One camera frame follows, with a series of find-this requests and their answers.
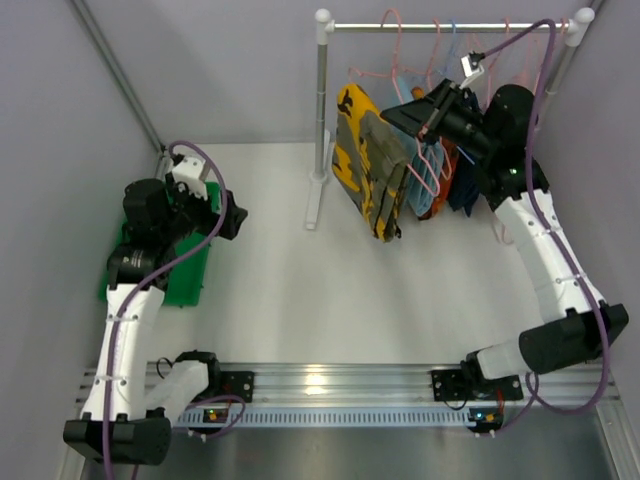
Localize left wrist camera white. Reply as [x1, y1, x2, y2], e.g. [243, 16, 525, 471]
[165, 154, 208, 200]

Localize pink trousers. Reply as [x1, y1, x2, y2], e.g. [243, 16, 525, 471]
[492, 64, 534, 246]

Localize perforated cable duct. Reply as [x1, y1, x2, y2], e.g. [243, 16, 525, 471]
[175, 406, 497, 429]

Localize orange camouflage trousers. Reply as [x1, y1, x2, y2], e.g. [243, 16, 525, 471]
[407, 137, 458, 220]

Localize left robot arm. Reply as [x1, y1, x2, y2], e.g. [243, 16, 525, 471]
[63, 179, 248, 470]

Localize pink wire hanger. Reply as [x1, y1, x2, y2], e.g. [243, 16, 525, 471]
[485, 17, 511, 90]
[530, 17, 570, 93]
[347, 8, 441, 197]
[425, 18, 452, 180]

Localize white clothes rack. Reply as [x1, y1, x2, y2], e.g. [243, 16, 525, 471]
[304, 1, 601, 231]

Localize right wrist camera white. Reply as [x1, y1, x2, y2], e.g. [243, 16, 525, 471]
[460, 52, 485, 89]

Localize blue wire hanger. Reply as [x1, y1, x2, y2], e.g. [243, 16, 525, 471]
[441, 19, 475, 166]

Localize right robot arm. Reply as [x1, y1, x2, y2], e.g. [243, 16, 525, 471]
[381, 80, 629, 387]

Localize light blue trousers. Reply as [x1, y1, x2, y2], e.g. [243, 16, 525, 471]
[402, 74, 449, 220]

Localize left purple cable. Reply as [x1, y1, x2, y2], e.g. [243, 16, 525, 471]
[99, 140, 246, 480]

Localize yellow camouflage trousers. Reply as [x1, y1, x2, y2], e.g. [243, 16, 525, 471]
[331, 83, 409, 243]

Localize navy blue trousers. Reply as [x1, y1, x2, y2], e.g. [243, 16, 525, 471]
[447, 144, 480, 217]

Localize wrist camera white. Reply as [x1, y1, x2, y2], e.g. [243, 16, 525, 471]
[460, 52, 485, 89]
[165, 154, 208, 200]

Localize aluminium mounting rail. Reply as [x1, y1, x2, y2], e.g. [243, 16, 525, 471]
[74, 362, 621, 407]

